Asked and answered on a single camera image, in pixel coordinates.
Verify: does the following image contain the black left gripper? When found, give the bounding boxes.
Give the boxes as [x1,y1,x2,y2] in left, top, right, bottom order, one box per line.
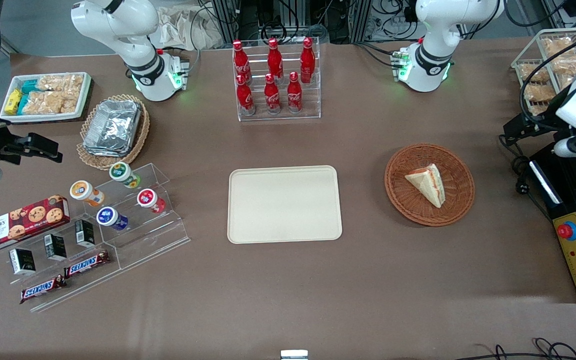
[503,112,572,146]

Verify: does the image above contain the triangular sandwich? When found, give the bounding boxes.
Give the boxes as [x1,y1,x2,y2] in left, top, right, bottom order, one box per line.
[404,163,447,209]

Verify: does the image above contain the oval light wicker basket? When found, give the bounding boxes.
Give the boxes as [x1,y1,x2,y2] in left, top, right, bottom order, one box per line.
[76,94,151,171]

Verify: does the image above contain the round brown wicker basket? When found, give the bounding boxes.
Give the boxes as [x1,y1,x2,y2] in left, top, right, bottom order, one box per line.
[384,143,476,228]

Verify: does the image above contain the beige plastic tray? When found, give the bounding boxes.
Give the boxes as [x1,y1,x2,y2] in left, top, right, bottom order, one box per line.
[226,165,344,245]

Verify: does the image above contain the clear rice cracker bag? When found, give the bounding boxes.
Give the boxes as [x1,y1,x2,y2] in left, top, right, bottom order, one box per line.
[37,73,85,93]
[22,90,63,116]
[60,90,81,114]

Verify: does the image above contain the yellow snack packet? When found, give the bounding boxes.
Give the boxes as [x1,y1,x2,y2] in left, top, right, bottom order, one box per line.
[4,88,23,116]

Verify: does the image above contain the orange lid yogurt cup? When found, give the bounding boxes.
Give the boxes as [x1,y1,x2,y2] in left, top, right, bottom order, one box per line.
[69,179,105,207]

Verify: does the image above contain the red Walkers cookie box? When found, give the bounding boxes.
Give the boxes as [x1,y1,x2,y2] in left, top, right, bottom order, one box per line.
[0,194,72,255]

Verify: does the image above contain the black appliance yellow panel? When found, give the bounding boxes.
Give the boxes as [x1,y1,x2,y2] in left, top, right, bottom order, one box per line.
[527,142,576,304]

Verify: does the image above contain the white rectangular snack dish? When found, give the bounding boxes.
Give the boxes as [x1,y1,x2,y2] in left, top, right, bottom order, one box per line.
[0,72,93,124]

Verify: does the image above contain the stack of foil trays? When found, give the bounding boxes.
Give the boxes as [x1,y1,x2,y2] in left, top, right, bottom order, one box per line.
[82,99,143,158]

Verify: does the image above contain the green lid yogurt cup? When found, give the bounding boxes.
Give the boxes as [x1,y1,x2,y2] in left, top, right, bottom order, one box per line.
[108,161,142,190]

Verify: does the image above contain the small black carton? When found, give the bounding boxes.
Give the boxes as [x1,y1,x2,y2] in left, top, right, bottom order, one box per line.
[74,218,97,248]
[8,248,37,277]
[43,233,68,262]

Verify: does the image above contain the blue lid yogurt cup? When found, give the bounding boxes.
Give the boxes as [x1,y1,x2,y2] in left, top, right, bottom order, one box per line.
[95,206,129,232]

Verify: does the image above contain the Snickers chocolate bar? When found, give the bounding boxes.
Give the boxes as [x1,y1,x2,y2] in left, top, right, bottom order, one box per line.
[63,250,111,279]
[19,274,67,305]

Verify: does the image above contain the red lid yogurt cup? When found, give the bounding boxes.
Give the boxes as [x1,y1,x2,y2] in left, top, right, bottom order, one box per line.
[136,187,167,215]

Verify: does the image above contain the clear acrylic stepped stand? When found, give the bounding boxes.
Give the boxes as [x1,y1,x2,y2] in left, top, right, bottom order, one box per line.
[82,162,192,272]
[7,219,123,314]

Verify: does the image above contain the crumpled white plastic bag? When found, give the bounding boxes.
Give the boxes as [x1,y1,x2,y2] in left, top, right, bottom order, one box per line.
[149,4,225,51]

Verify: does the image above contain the red cola bottle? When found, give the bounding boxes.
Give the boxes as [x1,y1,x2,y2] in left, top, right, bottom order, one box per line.
[300,37,316,85]
[232,40,250,84]
[236,75,256,116]
[286,71,304,114]
[267,38,284,81]
[263,73,282,115]

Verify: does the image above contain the clear acrylic bottle rack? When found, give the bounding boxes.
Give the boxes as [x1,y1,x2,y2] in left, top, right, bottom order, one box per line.
[231,36,322,123]

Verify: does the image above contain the black power cable plug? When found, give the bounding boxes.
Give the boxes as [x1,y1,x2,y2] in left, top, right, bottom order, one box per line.
[497,133,555,222]

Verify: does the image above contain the white wire rack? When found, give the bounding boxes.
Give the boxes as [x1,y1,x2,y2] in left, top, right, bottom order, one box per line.
[510,27,576,119]

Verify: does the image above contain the black floor cables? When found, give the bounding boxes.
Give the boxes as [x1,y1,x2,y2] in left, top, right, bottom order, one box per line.
[460,337,576,360]

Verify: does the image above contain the aluminium frame with cables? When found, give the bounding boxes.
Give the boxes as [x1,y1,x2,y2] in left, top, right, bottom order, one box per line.
[208,0,421,45]

